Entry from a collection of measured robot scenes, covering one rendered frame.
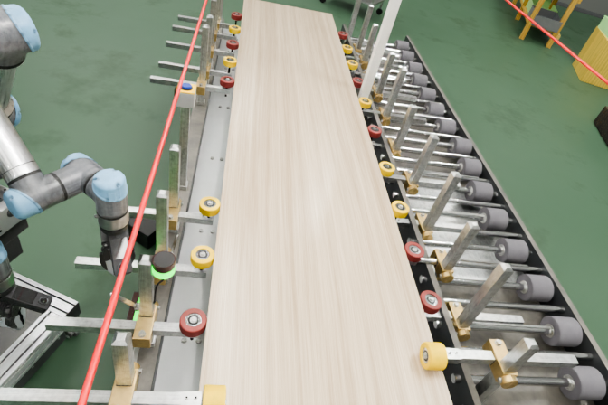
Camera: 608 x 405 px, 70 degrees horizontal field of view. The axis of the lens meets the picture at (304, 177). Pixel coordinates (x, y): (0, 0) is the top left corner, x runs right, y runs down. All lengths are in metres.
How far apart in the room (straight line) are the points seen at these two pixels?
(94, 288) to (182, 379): 1.11
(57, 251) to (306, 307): 1.70
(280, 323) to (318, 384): 0.21
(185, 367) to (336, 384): 0.54
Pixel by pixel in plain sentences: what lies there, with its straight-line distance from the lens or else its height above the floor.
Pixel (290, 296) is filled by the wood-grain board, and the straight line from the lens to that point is 1.50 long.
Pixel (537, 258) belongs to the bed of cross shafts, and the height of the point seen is 0.83.
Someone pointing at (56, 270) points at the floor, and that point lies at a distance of 2.73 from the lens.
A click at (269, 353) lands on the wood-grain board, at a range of 1.38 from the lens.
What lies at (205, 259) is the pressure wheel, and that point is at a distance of 1.54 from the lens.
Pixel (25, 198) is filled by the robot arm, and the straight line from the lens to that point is 1.16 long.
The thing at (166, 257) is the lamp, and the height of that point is 1.13.
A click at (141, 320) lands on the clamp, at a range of 1.46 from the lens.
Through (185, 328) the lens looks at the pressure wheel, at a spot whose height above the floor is 0.91.
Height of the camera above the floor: 2.11
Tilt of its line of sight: 39 degrees down
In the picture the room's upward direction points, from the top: 15 degrees clockwise
